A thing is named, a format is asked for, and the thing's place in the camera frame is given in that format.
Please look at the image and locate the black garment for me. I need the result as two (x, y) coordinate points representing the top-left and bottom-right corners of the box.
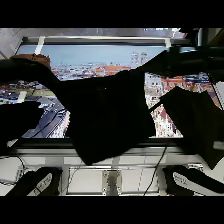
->
(49, 49), (170, 167)

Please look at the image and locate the thin black rod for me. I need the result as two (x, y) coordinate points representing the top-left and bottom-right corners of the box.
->
(147, 99), (169, 114)

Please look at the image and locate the dark green garment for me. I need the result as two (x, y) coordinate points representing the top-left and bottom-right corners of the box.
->
(162, 86), (224, 170)

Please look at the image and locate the brown garment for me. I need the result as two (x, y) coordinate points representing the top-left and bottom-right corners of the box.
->
(9, 53), (52, 70)

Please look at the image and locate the black cable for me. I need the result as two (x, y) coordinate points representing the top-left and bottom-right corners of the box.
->
(142, 143), (169, 197)
(0, 155), (27, 187)

